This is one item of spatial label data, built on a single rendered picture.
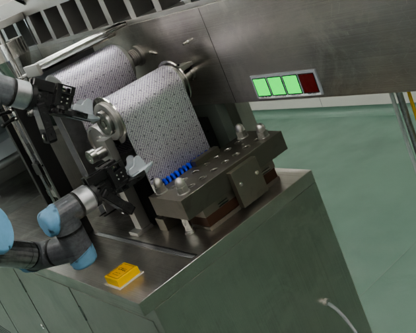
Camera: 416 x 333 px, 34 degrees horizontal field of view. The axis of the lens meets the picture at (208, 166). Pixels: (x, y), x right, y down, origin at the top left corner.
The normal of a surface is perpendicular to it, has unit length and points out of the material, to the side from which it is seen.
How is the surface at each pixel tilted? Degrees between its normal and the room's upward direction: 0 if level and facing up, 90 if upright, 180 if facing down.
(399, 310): 0
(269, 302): 90
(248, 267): 90
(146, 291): 0
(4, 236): 85
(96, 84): 92
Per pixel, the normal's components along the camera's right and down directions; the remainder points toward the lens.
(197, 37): -0.71, 0.49
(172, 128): 0.60, 0.04
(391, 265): -0.37, -0.87
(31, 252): 0.91, -0.18
